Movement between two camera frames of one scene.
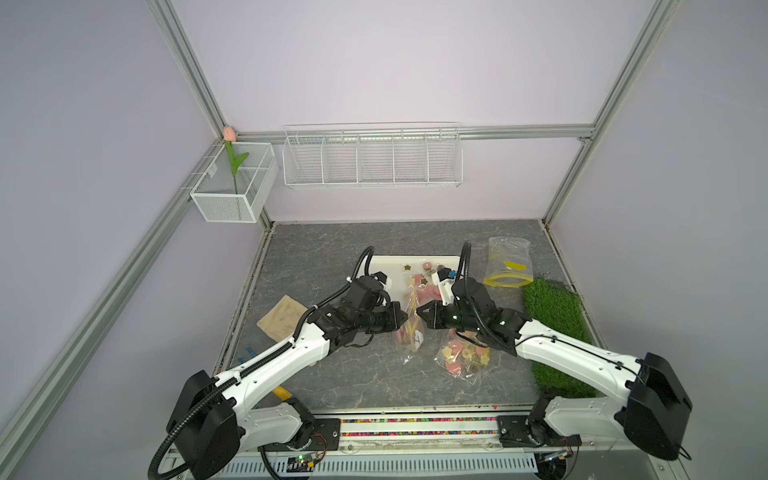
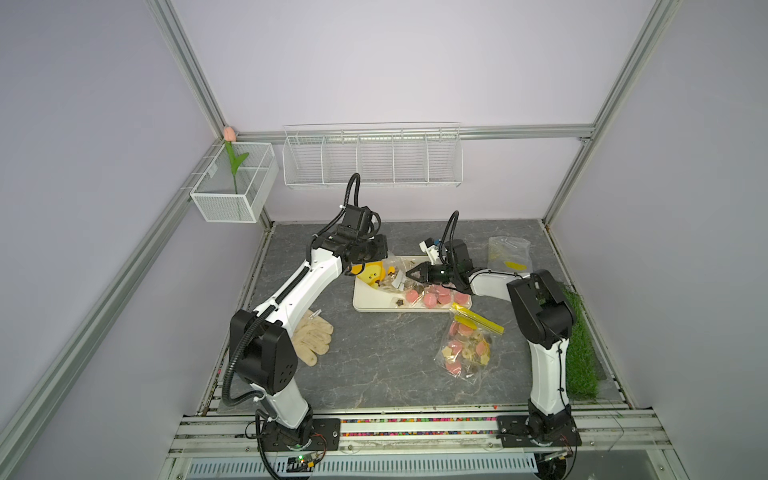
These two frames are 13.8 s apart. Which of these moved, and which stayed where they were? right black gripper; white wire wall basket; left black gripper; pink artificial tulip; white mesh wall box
Moved: right black gripper; left black gripper
Stayed: white mesh wall box; white wire wall basket; pink artificial tulip
